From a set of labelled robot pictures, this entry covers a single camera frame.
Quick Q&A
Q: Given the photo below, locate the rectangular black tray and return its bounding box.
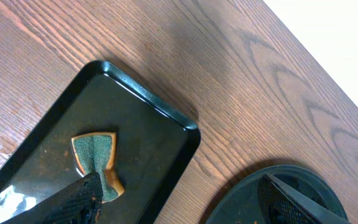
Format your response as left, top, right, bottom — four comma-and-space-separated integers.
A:
0, 60, 201, 223

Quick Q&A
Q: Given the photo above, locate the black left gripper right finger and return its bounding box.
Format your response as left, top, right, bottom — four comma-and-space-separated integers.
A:
257, 175, 350, 224

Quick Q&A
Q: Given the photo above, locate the round black tray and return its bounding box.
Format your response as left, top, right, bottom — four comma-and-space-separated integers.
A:
206, 165, 348, 223

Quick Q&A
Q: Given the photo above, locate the orange sponge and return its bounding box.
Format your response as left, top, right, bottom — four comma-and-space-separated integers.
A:
71, 132, 125, 203

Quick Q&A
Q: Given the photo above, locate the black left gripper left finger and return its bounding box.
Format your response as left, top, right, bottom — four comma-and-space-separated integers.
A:
3, 172, 103, 224

